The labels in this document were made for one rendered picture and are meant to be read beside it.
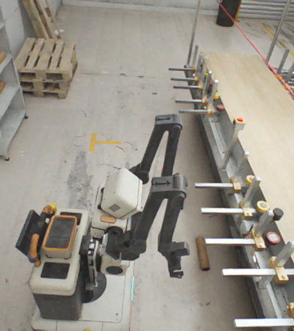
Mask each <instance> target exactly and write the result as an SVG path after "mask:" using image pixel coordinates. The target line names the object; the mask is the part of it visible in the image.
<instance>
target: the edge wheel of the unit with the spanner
mask: <svg viewBox="0 0 294 331"><path fill-rule="evenodd" d="M265 240H266V242H267V243H268V244H269V245H272V246H276V245H277V244H278V242H279V241H280V237H279V236H278V235H277V234H276V233H273V232H269V233H267V235H266V236H265Z"/></svg>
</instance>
